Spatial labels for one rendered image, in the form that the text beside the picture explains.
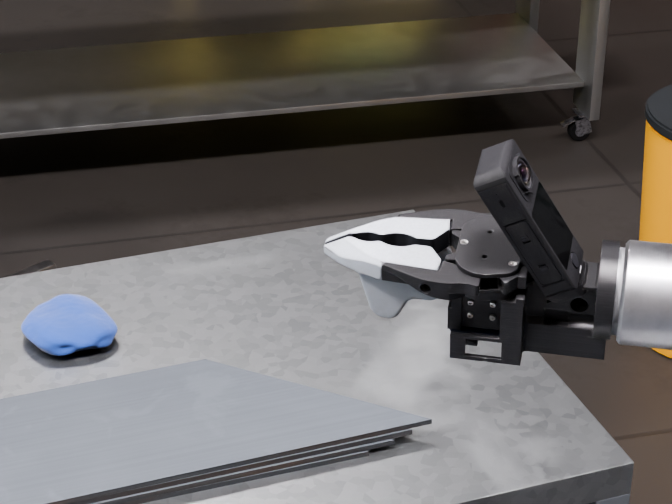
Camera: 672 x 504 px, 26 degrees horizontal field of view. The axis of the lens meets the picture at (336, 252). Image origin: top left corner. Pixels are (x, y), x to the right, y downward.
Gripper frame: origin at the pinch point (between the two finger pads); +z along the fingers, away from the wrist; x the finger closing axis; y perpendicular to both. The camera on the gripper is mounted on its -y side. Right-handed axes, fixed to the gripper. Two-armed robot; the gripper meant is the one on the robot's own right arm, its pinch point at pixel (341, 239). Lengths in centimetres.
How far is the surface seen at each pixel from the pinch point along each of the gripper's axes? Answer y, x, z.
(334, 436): 41.5, 21.6, 6.6
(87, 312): 43, 39, 40
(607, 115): 194, 342, -12
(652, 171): 128, 209, -26
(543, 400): 46, 36, -14
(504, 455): 44, 25, -11
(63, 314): 43, 37, 42
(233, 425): 41.4, 21.3, 17.3
